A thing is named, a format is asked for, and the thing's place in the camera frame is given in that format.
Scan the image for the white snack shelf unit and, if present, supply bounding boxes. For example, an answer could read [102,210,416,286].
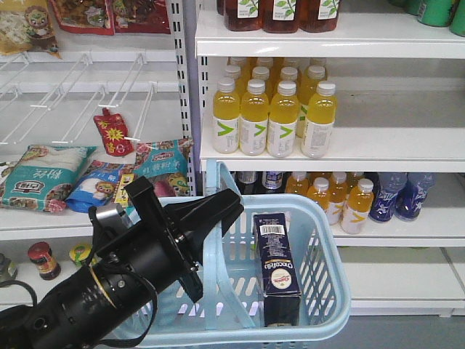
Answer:
[1,1,193,309]

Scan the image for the blue drink bottle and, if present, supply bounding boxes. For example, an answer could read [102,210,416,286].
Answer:
[395,172,436,221]
[369,172,407,222]

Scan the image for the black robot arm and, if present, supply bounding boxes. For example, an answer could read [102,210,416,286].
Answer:
[1,177,243,348]

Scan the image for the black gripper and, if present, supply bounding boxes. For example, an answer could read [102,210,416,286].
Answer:
[96,177,244,303]

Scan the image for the green can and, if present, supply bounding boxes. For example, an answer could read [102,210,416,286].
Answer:
[417,0,456,27]

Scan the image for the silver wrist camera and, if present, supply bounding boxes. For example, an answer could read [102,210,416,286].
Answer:
[96,203,126,231]

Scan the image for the teal vermicelli bag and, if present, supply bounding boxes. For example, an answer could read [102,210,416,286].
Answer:
[1,145,97,213]

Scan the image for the dark blue cookie box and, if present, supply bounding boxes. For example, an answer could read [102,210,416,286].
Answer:
[253,212,302,327]

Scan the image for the orange drink bottle lower front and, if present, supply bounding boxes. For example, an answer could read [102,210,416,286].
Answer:
[341,178,374,234]

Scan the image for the blue noodle bag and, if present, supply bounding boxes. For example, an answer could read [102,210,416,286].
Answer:
[65,160,134,213]

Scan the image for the brown tea bottle middle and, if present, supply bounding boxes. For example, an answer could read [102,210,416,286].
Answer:
[262,0,300,33]

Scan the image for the white drink shelf unit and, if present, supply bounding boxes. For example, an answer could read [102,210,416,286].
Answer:
[195,1,464,317]

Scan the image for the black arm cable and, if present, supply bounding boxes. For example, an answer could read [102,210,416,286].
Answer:
[0,268,159,348]

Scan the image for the yellow snack bag hanging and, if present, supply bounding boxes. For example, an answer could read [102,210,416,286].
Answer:
[1,0,60,57]

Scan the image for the light blue plastic basket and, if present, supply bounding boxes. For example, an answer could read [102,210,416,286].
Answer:
[92,159,352,349]

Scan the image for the brown tea bottle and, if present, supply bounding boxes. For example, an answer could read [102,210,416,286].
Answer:
[224,0,262,31]
[299,0,340,33]
[262,0,300,33]

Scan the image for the yellow lid jar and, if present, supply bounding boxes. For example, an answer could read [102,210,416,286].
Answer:
[68,243,92,269]

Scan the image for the brown tea bottle left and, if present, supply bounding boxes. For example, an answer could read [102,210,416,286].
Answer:
[224,0,262,31]

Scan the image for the blue drink bottle right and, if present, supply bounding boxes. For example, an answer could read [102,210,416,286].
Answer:
[395,172,436,221]

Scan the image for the blue drink bottle left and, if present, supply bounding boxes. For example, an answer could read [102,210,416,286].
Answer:
[369,172,407,222]

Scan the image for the red lid sauce jar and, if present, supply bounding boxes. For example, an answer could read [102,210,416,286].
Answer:
[28,241,61,281]

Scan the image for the red sauce pouch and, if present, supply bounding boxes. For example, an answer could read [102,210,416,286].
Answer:
[93,108,134,157]

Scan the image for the red snack bag hanging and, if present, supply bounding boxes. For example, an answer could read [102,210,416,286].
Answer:
[50,0,171,36]

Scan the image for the yellow drink bottle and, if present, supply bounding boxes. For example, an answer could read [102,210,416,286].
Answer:
[301,81,337,158]
[213,77,240,153]
[267,81,299,158]
[240,79,269,156]

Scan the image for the brown tea bottle right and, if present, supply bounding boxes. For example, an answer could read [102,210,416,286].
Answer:
[299,0,340,33]

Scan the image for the teal sweet potato noodle bag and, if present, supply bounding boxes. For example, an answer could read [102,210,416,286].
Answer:
[134,138,193,198]

